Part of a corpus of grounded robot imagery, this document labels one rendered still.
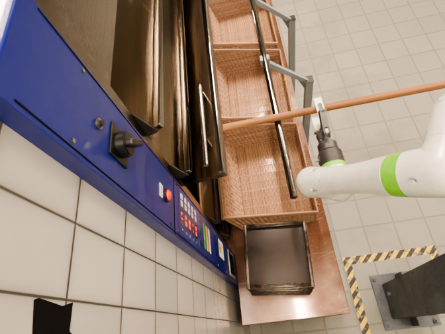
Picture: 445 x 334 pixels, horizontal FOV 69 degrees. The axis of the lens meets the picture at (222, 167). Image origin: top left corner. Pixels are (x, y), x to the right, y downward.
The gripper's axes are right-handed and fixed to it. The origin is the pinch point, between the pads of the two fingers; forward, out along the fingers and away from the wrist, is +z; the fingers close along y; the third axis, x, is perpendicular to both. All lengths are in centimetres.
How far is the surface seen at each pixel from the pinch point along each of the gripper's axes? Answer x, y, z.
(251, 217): -36, 39, -28
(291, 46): 6, 44, 83
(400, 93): 33.0, -1.0, -0.5
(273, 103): -16.3, 1.7, 8.9
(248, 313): -46, 61, -70
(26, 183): -53, -86, -61
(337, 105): 8.2, -1.1, -0.6
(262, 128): -22, 44, 25
